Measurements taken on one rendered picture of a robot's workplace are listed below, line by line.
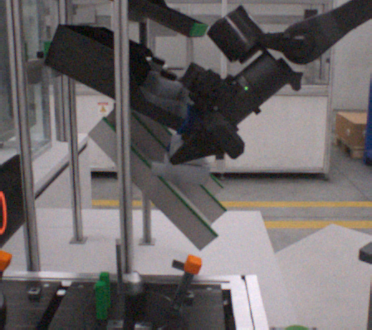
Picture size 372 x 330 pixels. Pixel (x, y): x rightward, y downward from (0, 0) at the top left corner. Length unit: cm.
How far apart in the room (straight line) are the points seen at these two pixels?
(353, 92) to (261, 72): 883
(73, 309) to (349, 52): 889
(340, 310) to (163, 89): 52
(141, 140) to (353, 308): 51
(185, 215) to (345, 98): 871
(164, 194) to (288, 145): 391
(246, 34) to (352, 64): 877
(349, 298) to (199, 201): 35
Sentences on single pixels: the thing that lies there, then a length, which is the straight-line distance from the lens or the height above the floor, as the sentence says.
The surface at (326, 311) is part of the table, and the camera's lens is 97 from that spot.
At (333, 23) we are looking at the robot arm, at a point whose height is 137.
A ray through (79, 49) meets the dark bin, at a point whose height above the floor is 133.
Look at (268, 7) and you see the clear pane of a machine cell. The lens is 457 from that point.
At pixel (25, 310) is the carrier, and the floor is 97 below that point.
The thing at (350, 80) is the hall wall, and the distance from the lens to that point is 947.
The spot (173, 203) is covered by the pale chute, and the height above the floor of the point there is 107.
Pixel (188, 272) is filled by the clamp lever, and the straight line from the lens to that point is 65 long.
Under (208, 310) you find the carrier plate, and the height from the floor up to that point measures 97.
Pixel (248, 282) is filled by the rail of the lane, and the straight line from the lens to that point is 83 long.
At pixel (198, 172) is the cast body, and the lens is 72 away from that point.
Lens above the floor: 135
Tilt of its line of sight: 13 degrees down
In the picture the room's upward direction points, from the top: straight up
